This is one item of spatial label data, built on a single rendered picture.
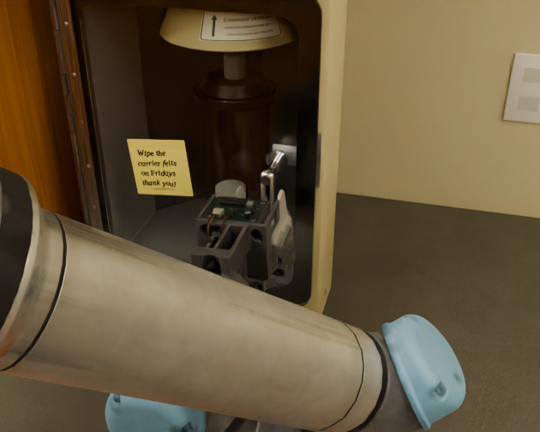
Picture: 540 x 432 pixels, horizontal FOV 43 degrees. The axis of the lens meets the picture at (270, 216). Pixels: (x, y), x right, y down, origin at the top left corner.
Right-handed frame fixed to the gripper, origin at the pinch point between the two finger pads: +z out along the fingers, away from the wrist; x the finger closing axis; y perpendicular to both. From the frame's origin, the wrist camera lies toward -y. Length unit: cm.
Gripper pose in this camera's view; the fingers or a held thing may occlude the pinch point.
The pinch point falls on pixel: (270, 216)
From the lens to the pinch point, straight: 79.9
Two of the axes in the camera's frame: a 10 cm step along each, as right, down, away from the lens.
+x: -9.7, -0.9, 2.4
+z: 2.5, -4.9, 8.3
